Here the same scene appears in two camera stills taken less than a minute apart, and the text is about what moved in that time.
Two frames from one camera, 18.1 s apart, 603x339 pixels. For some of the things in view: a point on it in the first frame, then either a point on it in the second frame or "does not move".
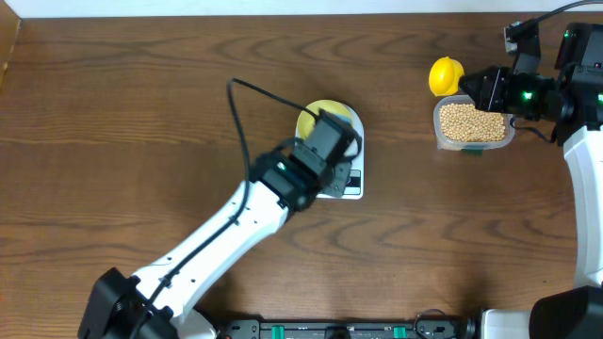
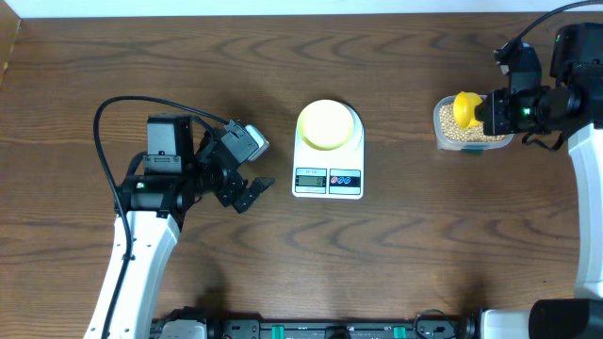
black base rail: x=346 y=330 does not move
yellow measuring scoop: x=444 y=76 to x=464 y=109
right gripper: x=491 y=100 to x=495 y=121
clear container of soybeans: x=460 y=126 does not move
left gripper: x=338 y=185 to x=234 y=185
